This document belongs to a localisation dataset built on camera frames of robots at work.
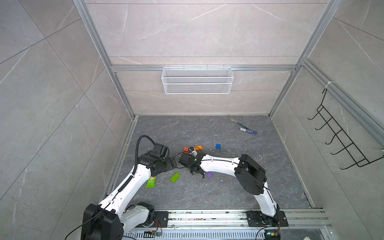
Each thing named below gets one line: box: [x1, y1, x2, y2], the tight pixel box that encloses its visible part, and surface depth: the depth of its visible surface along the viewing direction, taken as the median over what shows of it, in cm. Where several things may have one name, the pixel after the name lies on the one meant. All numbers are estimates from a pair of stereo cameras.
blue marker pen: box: [239, 127, 258, 135], surface depth 112 cm
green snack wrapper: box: [145, 176, 157, 188], surface depth 86 cm
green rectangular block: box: [170, 172, 181, 183], surface depth 89 cm
